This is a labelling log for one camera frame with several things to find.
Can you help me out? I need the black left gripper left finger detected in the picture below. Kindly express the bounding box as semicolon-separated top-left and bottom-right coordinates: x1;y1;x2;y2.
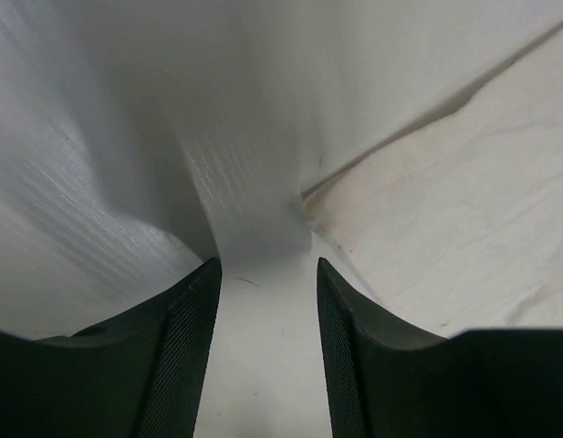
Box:
0;259;222;437

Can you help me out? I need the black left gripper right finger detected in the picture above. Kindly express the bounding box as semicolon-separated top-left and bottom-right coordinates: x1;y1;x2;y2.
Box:
317;259;563;437

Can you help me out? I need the white t-shirt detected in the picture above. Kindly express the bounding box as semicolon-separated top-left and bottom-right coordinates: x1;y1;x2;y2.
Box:
305;28;563;336

